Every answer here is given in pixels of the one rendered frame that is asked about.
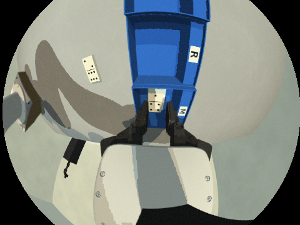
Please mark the blue rack of bins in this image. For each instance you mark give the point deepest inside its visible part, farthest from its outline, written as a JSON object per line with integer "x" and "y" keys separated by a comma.
{"x": 165, "y": 52}

